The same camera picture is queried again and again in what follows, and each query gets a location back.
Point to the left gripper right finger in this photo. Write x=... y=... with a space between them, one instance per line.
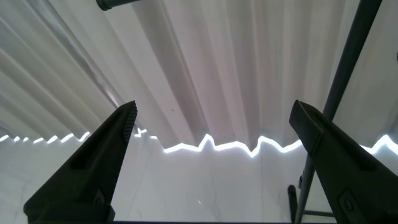
x=342 y=189

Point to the black clothes rack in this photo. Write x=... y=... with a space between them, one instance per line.
x=348 y=62

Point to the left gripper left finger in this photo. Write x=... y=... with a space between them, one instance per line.
x=93 y=180

